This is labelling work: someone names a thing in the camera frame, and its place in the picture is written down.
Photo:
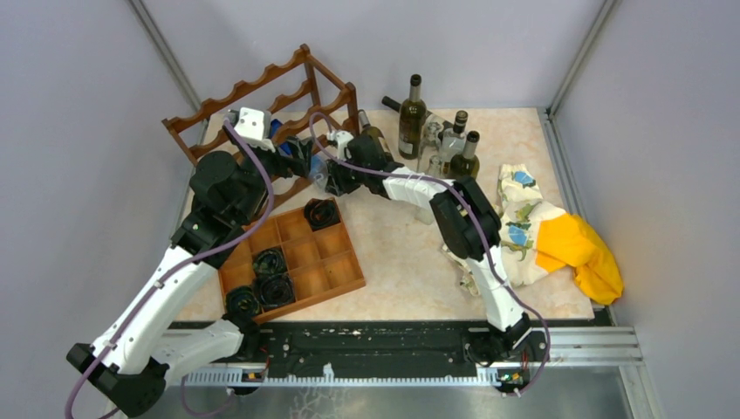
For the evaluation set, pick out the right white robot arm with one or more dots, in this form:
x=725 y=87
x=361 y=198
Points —
x=463 y=214

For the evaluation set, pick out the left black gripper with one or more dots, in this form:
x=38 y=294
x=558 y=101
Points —
x=298 y=163

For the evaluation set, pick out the clear glass bottle back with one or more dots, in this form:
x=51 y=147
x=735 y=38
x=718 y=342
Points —
x=429 y=144

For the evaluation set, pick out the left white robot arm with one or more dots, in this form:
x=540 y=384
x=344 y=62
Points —
x=130 y=363

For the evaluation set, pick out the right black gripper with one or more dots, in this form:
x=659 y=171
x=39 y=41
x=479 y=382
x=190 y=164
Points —
x=336 y=186

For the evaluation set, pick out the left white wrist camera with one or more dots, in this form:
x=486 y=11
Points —
x=253 y=126

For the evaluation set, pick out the blue square glass bottle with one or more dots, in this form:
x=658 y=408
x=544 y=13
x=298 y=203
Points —
x=318 y=172

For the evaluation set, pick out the dark green wine bottle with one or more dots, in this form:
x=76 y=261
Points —
x=466 y=163

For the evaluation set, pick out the clear glass bottle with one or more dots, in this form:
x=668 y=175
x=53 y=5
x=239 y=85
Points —
x=434 y=169
x=429 y=144

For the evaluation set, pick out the yellow cloth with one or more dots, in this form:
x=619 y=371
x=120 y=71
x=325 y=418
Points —
x=568 y=240

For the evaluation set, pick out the dark wine bottle beige label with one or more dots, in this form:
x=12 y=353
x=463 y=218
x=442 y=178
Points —
x=367 y=127

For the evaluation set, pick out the rolled dark green tie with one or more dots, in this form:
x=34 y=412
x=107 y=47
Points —
x=242 y=300

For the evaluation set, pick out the dark wine bottle grey label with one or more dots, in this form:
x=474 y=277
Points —
x=412 y=115

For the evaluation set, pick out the dinosaur print white cloth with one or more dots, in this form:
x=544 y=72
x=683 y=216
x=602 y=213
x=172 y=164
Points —
x=524 y=212

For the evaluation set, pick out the clear glass bottle front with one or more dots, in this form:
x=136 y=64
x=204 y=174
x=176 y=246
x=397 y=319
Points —
x=434 y=169

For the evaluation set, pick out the wooden compartment tray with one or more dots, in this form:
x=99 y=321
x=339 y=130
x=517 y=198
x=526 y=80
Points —
x=322 y=264

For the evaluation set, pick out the rolled tie orange pattern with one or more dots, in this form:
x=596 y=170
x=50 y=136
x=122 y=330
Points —
x=321 y=214

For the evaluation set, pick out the rolled dark blue tie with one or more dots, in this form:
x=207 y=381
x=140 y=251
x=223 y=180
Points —
x=274 y=291

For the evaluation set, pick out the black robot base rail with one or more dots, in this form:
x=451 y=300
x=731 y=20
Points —
x=435 y=353

